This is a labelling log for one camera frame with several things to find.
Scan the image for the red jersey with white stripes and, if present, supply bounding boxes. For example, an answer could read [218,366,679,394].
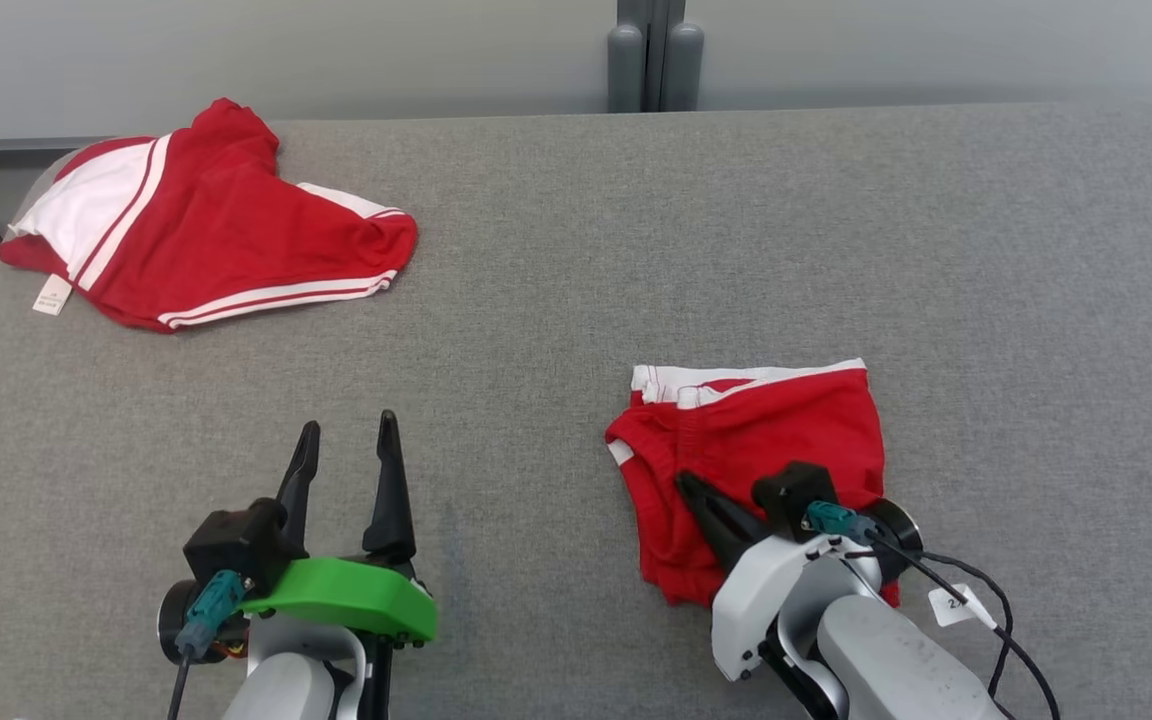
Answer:
[0,97,420,335]

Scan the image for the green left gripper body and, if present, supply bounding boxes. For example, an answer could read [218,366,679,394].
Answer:
[236,555,439,647]

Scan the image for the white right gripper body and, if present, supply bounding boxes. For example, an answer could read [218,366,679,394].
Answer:
[710,532,883,683]

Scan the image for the black right cable teal plug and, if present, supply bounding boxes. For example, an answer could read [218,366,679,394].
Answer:
[802,500,1063,720]

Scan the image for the red shorts with white trim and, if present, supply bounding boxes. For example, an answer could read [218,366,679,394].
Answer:
[604,358,903,610]

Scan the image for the black cable teal plug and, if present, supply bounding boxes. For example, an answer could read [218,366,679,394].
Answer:
[802,500,1063,720]
[166,569,250,720]

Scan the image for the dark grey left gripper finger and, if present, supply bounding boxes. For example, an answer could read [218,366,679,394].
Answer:
[362,408,418,563]
[275,420,322,557]

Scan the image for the white paper cable tag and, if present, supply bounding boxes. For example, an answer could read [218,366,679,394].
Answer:
[927,583,989,630]

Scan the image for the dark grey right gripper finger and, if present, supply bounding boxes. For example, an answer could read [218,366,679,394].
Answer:
[675,471,773,573]

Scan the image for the black left cable teal plug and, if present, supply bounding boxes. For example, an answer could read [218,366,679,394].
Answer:
[166,569,250,720]

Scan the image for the grey partition base rail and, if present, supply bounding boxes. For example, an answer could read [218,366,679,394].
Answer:
[0,137,109,168]

